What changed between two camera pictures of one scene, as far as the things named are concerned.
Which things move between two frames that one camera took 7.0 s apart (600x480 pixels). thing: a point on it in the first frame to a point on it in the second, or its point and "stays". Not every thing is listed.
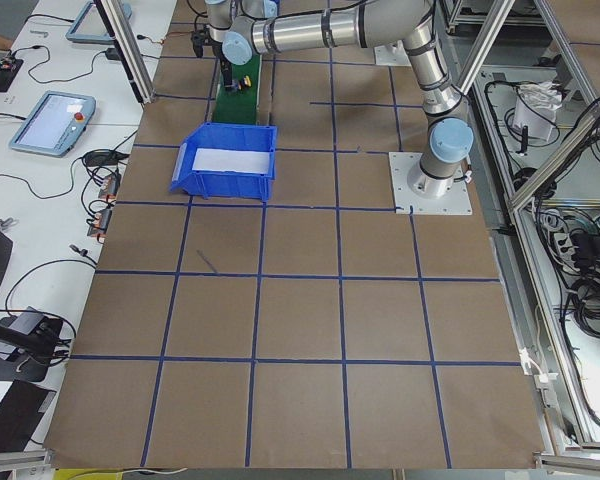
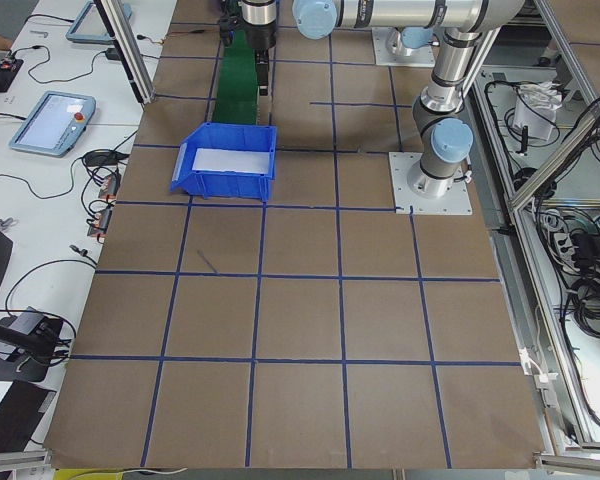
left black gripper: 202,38 to 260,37
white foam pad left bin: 255,162 stays
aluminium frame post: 117,22 stays
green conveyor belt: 238,107 stays
